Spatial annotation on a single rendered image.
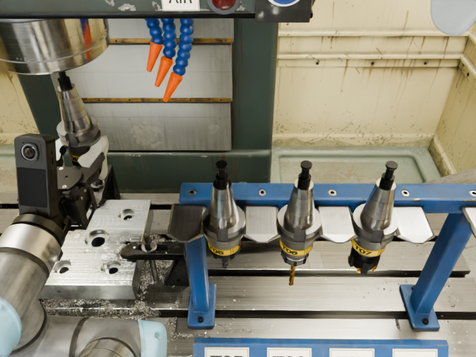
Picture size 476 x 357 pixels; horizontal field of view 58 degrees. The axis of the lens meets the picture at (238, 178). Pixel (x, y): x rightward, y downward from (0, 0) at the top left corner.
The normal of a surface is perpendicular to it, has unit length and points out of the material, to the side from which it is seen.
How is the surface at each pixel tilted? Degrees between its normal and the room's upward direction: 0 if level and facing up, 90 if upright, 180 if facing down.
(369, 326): 0
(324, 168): 0
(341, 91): 90
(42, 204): 62
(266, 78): 90
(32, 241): 31
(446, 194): 0
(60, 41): 90
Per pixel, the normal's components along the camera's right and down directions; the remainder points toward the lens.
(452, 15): -0.90, 0.30
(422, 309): -0.01, 0.67
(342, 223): 0.00, -0.74
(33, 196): -0.11, 0.24
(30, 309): 1.00, 0.06
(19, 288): 0.83, -0.36
